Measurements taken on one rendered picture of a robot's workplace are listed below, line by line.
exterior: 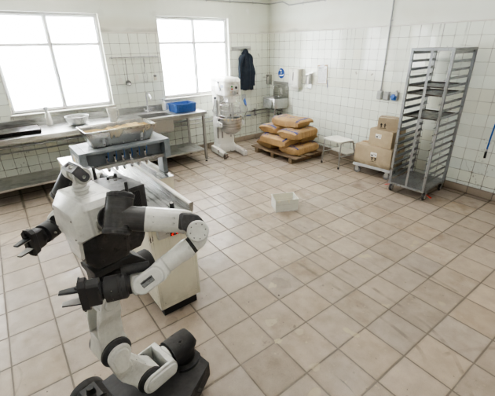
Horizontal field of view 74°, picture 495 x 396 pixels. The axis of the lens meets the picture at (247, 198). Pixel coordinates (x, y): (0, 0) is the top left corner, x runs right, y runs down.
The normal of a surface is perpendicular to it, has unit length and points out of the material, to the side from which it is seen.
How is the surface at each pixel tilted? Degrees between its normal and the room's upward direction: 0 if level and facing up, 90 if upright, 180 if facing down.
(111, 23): 90
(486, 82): 90
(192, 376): 0
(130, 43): 90
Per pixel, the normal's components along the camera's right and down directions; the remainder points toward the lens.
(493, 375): -0.02, -0.91
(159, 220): 0.24, -0.08
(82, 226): 0.05, 0.33
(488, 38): -0.80, 0.26
